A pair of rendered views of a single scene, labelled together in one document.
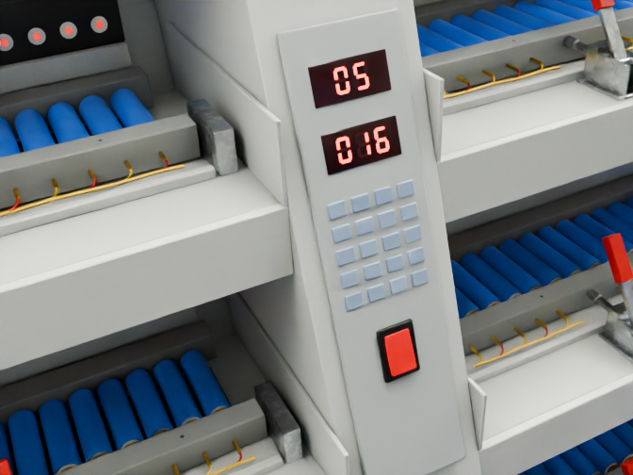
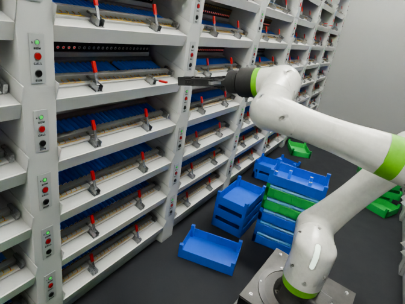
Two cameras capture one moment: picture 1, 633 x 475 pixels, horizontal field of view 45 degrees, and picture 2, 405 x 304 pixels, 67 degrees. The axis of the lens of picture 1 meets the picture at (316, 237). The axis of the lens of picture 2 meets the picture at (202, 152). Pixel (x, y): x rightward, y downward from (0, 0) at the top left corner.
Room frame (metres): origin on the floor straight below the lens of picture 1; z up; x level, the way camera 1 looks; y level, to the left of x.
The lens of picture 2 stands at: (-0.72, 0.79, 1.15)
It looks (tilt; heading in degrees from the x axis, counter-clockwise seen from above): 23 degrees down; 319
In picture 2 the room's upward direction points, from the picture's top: 9 degrees clockwise
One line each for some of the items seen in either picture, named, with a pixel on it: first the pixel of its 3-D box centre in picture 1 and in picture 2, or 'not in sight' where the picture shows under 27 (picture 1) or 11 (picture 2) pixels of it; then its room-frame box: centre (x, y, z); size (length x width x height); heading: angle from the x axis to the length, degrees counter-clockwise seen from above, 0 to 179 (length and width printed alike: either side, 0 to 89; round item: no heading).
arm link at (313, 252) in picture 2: not in sight; (309, 259); (-0.37, -0.04, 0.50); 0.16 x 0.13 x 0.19; 122
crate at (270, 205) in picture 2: not in sight; (291, 202); (0.08, -0.63, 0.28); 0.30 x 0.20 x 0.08; 27
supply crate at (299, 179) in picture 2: not in sight; (299, 178); (0.08, -0.63, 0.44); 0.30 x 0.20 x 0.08; 27
